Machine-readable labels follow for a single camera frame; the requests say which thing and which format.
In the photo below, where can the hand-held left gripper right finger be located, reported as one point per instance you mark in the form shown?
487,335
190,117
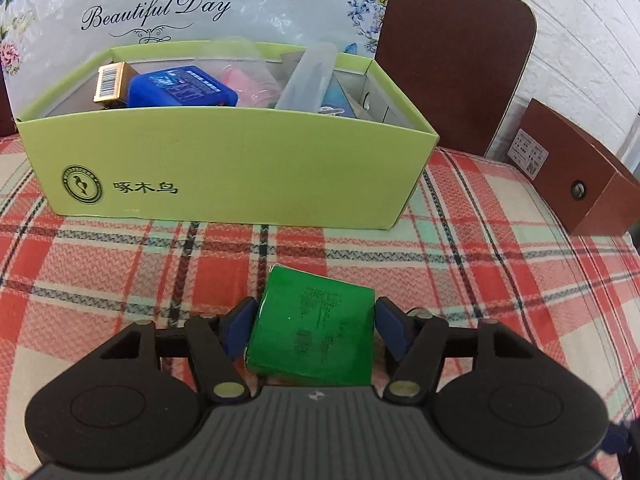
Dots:
392,327

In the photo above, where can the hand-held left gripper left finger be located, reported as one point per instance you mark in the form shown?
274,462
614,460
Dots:
242,330

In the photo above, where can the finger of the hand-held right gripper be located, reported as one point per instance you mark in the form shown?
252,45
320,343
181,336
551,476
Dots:
615,442

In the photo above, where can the green packet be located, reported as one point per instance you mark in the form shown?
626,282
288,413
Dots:
310,330

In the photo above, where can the lime green cardboard box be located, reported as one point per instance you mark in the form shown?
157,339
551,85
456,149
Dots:
250,160

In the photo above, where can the blue box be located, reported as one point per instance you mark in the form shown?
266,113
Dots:
180,87

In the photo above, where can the clear case with purple box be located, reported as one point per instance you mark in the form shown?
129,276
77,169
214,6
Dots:
310,75

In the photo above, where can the clear plastic cup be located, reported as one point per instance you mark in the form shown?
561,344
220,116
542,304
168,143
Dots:
250,57

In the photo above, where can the gold box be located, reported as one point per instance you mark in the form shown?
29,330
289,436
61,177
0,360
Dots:
112,85

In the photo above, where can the plaid tablecloth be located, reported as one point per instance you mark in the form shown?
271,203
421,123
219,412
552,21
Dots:
125,270

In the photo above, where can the brown cardboard box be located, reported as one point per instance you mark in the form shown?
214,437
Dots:
590,195

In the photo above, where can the dark brown wooden board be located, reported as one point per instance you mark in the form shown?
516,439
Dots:
450,50

